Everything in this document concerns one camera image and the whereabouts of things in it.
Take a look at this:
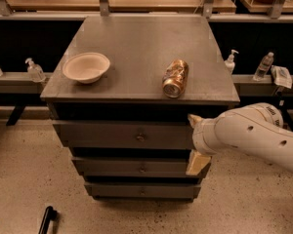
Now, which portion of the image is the grey middle drawer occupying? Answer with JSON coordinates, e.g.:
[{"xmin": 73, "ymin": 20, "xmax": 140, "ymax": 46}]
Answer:
[{"xmin": 72, "ymin": 157, "xmax": 210, "ymax": 178}]

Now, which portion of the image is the crushed orange soda can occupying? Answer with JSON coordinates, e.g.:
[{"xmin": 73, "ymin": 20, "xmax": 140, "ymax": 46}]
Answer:
[{"xmin": 162, "ymin": 59, "xmax": 188, "ymax": 98}]

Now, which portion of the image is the left clear sanitizer pump bottle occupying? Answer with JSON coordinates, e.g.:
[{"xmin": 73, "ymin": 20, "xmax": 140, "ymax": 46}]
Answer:
[{"xmin": 25, "ymin": 58, "xmax": 46, "ymax": 83}]

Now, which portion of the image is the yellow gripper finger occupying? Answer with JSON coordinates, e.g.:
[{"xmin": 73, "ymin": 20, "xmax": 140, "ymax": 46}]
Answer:
[
  {"xmin": 188, "ymin": 114, "xmax": 203, "ymax": 129},
  {"xmin": 186, "ymin": 149, "xmax": 211, "ymax": 176}
]

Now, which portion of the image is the clear plastic water bottle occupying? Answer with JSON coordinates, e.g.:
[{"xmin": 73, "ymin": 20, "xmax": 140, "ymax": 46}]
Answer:
[{"xmin": 253, "ymin": 52, "xmax": 274, "ymax": 81}]

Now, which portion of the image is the crumpled white packet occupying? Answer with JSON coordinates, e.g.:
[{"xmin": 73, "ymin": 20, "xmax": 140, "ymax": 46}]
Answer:
[{"xmin": 271, "ymin": 65, "xmax": 292, "ymax": 89}]

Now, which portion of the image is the black handle bottom left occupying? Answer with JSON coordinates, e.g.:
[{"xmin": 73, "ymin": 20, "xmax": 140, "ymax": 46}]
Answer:
[{"xmin": 38, "ymin": 206, "xmax": 58, "ymax": 234}]

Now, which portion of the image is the grey bottom drawer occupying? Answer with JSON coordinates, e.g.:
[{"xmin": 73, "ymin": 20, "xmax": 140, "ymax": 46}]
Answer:
[{"xmin": 84, "ymin": 182, "xmax": 201, "ymax": 199}]

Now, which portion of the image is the grey drawer cabinet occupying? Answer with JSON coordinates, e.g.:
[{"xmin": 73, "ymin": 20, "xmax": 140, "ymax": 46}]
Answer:
[{"xmin": 39, "ymin": 14, "xmax": 241, "ymax": 203}]

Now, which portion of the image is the white paper bowl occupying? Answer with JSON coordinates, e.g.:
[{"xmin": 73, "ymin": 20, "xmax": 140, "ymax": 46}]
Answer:
[{"xmin": 63, "ymin": 53, "xmax": 110, "ymax": 84}]

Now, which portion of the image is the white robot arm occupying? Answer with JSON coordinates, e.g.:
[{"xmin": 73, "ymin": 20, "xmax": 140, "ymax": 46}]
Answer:
[{"xmin": 186, "ymin": 102, "xmax": 293, "ymax": 176}]

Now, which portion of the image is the grey drawer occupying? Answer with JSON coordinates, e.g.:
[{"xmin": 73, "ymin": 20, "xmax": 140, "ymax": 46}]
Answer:
[
  {"xmin": 84, "ymin": 182, "xmax": 201, "ymax": 199},
  {"xmin": 53, "ymin": 120, "xmax": 194, "ymax": 150},
  {"xmin": 72, "ymin": 157, "xmax": 210, "ymax": 178}
]

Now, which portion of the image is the wooden back workbench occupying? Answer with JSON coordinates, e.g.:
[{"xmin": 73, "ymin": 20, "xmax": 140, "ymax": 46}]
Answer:
[{"xmin": 0, "ymin": 0, "xmax": 293, "ymax": 21}]

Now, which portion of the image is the grey top drawer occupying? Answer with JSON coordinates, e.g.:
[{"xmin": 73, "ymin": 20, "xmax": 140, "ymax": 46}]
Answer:
[{"xmin": 53, "ymin": 120, "xmax": 194, "ymax": 150}]

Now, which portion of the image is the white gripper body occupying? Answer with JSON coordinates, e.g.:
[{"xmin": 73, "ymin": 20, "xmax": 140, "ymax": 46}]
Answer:
[{"xmin": 192, "ymin": 118, "xmax": 225, "ymax": 156}]

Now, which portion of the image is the right white sanitizer pump bottle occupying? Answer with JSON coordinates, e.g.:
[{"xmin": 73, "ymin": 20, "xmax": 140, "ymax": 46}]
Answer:
[{"xmin": 225, "ymin": 50, "xmax": 237, "ymax": 73}]

